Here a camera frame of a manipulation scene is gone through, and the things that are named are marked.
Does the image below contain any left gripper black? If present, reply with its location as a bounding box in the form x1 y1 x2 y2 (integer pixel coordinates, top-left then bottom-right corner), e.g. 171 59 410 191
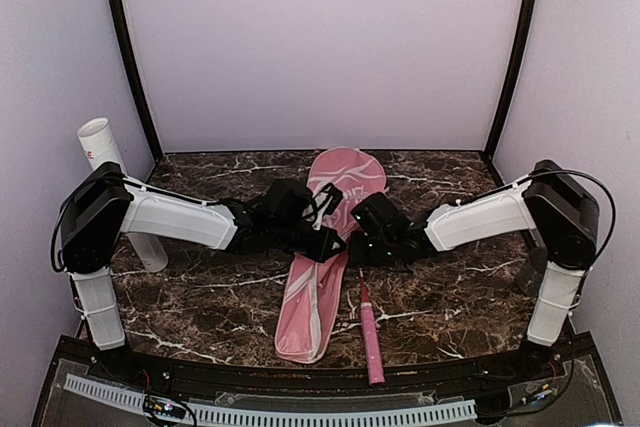
271 222 348 265

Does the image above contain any pink racket bag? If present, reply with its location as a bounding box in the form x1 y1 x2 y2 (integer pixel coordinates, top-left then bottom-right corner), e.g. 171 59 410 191
274 147 386 364

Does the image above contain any red badminton racket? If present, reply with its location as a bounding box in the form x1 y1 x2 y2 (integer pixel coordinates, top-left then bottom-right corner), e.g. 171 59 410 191
359 270 386 386

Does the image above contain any white shuttlecock tube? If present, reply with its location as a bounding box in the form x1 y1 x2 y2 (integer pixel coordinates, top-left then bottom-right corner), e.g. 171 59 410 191
76 116 169 272

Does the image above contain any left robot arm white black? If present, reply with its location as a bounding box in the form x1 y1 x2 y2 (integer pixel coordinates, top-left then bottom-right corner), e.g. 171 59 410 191
50 162 346 383

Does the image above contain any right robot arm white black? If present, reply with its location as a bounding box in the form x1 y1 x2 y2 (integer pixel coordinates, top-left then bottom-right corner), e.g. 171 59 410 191
349 160 610 381

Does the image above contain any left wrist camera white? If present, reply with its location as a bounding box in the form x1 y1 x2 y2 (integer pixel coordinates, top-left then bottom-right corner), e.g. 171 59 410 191
316 182 344 219

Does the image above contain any black front rail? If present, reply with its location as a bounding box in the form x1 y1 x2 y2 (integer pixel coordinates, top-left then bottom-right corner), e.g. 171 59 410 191
67 339 569 399

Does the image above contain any grey slotted cable duct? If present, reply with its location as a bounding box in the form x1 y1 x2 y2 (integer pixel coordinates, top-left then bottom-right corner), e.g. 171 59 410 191
63 374 477 426

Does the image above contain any black right corner post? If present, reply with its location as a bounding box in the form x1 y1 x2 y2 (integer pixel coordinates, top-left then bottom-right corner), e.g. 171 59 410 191
483 0 536 163

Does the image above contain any black corner post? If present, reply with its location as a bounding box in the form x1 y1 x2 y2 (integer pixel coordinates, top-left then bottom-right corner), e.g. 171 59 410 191
108 0 164 164
483 0 536 163

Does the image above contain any black left corner post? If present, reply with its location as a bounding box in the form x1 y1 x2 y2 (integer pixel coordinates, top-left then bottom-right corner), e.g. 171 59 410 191
108 0 164 164

